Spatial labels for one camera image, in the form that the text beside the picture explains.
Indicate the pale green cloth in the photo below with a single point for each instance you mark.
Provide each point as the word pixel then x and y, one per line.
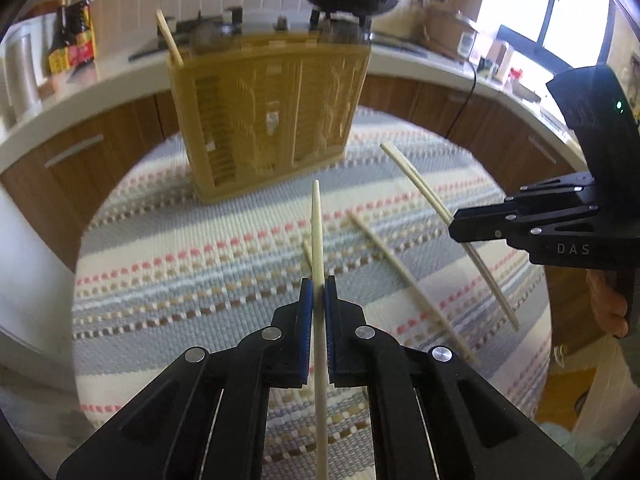
pixel 570 452

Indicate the striped woven table mat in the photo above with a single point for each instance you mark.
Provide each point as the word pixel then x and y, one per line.
pixel 175 260

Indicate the steel thermos flask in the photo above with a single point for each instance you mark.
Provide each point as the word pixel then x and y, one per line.
pixel 22 70

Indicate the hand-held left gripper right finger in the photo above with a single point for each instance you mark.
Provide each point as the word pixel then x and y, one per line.
pixel 331 320

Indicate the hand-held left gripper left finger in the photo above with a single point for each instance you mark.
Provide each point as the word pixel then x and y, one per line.
pixel 306 310

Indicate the white kettle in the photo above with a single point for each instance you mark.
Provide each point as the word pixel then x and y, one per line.
pixel 500 57

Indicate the yellow label sauce bottle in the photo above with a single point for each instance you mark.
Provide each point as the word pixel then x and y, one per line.
pixel 59 57

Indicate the white kitchen countertop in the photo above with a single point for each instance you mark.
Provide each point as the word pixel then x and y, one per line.
pixel 100 85

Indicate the person's right hand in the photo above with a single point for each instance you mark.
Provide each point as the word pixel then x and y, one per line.
pixel 607 305

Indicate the yellow plastic utensil basket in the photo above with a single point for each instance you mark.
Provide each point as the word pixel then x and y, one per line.
pixel 260 110

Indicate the wooden base cabinet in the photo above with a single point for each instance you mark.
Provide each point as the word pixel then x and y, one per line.
pixel 45 195

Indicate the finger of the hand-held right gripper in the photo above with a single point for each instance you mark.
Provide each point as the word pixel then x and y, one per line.
pixel 560 192
pixel 490 225

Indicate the beige rice cooker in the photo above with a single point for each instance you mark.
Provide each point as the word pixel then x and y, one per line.
pixel 445 30

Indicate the wooden chopstick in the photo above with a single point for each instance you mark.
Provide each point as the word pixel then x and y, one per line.
pixel 307 252
pixel 415 175
pixel 167 35
pixel 316 240
pixel 395 265

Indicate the red label sauce bottle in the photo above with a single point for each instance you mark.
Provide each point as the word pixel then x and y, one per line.
pixel 82 45

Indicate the small brown block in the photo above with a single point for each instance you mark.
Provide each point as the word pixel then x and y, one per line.
pixel 47 91

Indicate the black gas stove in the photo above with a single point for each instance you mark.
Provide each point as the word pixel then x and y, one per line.
pixel 316 16

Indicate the dark framed window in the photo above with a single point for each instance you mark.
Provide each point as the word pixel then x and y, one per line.
pixel 575 20

